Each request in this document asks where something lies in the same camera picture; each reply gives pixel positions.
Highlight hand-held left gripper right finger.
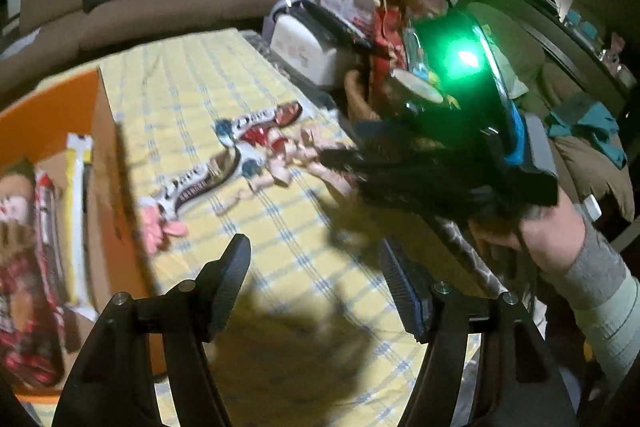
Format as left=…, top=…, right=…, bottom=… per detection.
left=377, top=237, right=581, bottom=427

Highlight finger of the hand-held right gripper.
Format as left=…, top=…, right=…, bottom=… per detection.
left=319, top=145, right=383, bottom=194

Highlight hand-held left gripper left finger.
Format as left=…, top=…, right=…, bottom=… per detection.
left=52, top=234, right=253, bottom=427

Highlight pink candies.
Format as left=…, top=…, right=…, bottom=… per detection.
left=140, top=127, right=361, bottom=253

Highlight red white chocolate bar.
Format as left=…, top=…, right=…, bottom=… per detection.
left=215, top=102, right=306, bottom=148

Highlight white brown chocolate bar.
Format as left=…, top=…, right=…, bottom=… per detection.
left=150, top=142, right=261, bottom=218

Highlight orange cardboard box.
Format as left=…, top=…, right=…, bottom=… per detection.
left=0, top=67, right=171, bottom=408

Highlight yellow chocolate bar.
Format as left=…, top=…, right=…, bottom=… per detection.
left=65, top=132, right=96, bottom=308

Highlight plaid snowman plush doll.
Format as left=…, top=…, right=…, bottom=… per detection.
left=0, top=157, right=66, bottom=388

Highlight person's right forearm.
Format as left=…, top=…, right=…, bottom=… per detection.
left=537, top=217, right=640, bottom=408

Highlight person's right hand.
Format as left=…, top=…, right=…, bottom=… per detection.
left=470, top=192, right=587, bottom=280

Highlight wicker basket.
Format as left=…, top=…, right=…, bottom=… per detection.
left=344, top=67, right=396, bottom=122

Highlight white purple small appliance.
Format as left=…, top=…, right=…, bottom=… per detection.
left=262, top=0, right=376, bottom=90

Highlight teal cloth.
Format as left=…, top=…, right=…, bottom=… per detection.
left=545, top=102, right=628, bottom=168

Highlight brown armchair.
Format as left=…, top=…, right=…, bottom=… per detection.
left=480, top=2, right=636, bottom=223

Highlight yellow checked tablecloth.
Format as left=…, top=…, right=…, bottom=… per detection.
left=97, top=29, right=481, bottom=427

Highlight brown sofa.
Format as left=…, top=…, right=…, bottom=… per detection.
left=0, top=0, right=326, bottom=102

